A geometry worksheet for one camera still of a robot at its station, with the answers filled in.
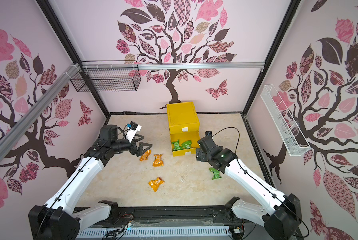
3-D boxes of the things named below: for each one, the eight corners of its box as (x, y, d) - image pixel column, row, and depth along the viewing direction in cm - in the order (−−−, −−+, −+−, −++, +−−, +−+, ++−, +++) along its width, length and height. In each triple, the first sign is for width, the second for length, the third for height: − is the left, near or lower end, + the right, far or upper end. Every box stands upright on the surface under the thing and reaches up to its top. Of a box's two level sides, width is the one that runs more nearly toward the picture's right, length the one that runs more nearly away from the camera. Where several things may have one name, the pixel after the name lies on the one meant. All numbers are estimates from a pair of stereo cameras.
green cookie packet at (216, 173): (210, 179, 88) (211, 178, 86) (209, 169, 92) (209, 167, 91) (220, 179, 88) (221, 178, 86) (218, 169, 92) (219, 167, 91)
